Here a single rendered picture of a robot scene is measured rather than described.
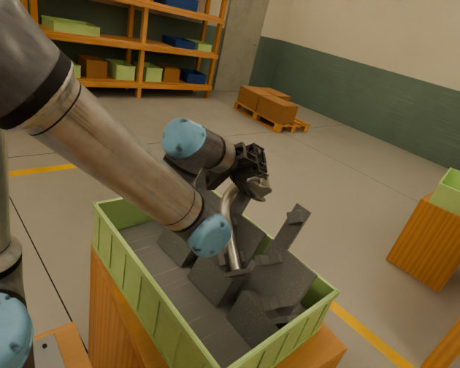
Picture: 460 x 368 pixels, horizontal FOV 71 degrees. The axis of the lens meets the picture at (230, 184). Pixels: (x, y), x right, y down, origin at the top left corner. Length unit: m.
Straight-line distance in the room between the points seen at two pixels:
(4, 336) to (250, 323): 0.52
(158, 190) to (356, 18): 7.34
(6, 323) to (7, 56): 0.35
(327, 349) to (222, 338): 0.32
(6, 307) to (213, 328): 0.48
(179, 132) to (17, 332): 0.37
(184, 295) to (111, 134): 0.62
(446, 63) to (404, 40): 0.86
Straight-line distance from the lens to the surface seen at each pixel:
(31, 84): 0.34
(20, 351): 0.55
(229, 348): 0.85
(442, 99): 6.88
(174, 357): 0.82
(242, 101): 6.06
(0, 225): 0.58
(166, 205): 0.45
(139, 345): 0.90
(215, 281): 0.91
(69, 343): 0.84
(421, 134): 6.97
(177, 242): 1.01
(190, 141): 0.57
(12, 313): 0.56
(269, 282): 0.88
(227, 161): 0.66
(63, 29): 5.09
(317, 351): 1.01
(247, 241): 0.91
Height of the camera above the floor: 1.53
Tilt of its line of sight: 27 degrees down
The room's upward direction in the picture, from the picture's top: 14 degrees clockwise
